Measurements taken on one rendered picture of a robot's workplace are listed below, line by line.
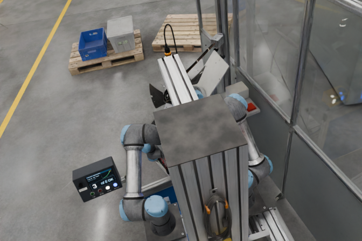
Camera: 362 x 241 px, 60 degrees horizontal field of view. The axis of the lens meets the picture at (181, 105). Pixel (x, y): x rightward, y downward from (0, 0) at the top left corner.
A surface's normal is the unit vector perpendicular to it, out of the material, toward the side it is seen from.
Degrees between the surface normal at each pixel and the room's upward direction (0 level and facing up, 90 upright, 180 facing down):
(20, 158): 0
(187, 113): 0
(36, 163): 0
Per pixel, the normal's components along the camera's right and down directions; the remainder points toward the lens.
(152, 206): -0.02, -0.73
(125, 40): 0.17, 0.72
